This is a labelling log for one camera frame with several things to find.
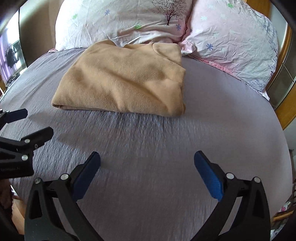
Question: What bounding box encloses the grey textured bed sheet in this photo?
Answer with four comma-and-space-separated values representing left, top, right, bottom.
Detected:
1, 49, 292, 240

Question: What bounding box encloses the black flat television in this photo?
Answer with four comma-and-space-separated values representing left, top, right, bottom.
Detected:
1, 11, 27, 86

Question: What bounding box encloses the wooden headboard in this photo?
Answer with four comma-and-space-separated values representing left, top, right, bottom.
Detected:
246, 1, 295, 129

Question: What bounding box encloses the pink floral pillow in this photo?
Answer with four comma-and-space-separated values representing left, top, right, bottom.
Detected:
179, 1, 278, 99

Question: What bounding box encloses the white floral pillow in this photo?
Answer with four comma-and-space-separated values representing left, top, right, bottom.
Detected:
55, 0, 193, 51

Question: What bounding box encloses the tan fleece long-sleeve shirt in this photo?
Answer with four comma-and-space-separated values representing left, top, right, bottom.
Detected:
52, 40, 186, 117

